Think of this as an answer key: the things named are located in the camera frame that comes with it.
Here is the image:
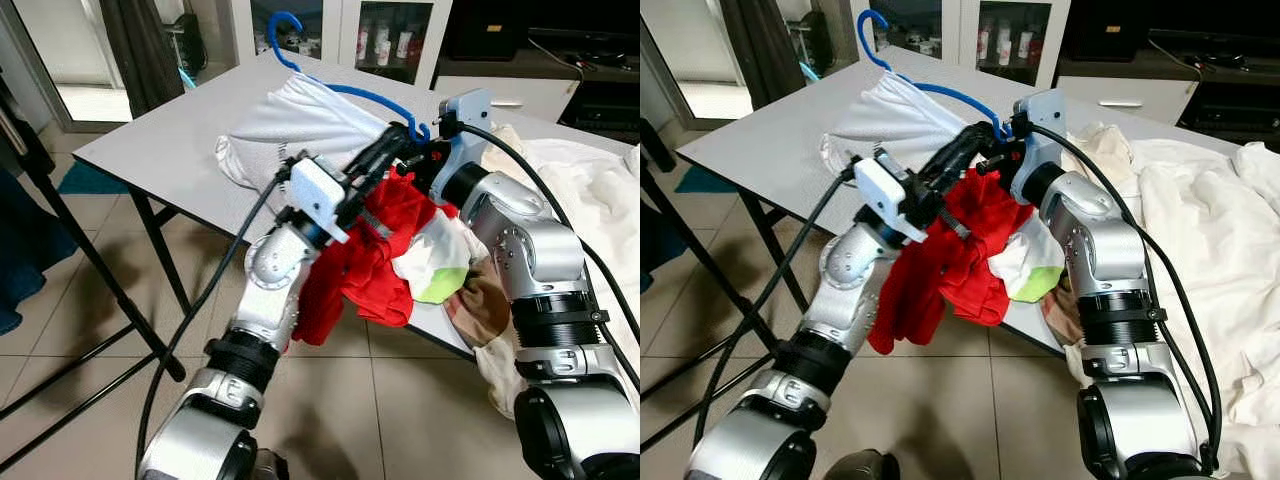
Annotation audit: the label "black speaker box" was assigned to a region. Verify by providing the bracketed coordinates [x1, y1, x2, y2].
[445, 0, 523, 63]
[1060, 0, 1143, 63]

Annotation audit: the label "grey curtain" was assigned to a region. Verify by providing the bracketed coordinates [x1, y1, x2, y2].
[100, 0, 188, 118]
[720, 0, 808, 113]

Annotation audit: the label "blue denim jeans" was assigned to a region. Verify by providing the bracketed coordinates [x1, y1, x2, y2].
[640, 200, 693, 293]
[0, 165, 78, 338]

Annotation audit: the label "white T-shirt red black print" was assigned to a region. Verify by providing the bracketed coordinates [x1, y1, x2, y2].
[215, 75, 403, 195]
[820, 75, 988, 188]

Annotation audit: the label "cream crumpled garment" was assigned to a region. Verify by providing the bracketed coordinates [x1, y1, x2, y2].
[1065, 122, 1138, 198]
[480, 125, 533, 178]

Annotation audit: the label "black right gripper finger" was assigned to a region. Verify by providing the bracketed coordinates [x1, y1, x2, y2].
[345, 122, 423, 188]
[920, 122, 1006, 201]

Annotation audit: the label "chrome and black clothes rack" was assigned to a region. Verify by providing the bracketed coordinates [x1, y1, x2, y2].
[0, 70, 188, 473]
[640, 120, 793, 453]

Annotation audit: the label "beige pink printed garment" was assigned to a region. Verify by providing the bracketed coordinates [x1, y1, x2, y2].
[445, 258, 515, 351]
[1040, 285, 1088, 348]

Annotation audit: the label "white glass door cabinet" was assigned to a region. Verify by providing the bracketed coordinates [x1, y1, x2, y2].
[850, 0, 1073, 91]
[230, 0, 453, 91]

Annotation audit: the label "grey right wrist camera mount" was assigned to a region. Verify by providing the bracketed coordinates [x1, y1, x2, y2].
[437, 88, 496, 198]
[1010, 88, 1070, 208]

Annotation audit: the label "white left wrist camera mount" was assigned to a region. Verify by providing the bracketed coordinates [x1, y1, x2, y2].
[855, 150, 925, 246]
[288, 155, 353, 246]

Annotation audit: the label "white table black legs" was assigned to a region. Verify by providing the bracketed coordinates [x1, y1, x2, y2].
[675, 50, 1280, 363]
[72, 50, 641, 363]

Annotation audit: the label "wide white drawer front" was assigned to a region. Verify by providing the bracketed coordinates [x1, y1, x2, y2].
[433, 75, 583, 125]
[1052, 78, 1208, 128]

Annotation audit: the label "red polo shirt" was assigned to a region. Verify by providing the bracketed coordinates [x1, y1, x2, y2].
[935, 170, 1043, 328]
[345, 170, 458, 328]

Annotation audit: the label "teal floor mat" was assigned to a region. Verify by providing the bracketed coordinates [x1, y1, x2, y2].
[55, 160, 133, 198]
[675, 165, 743, 195]

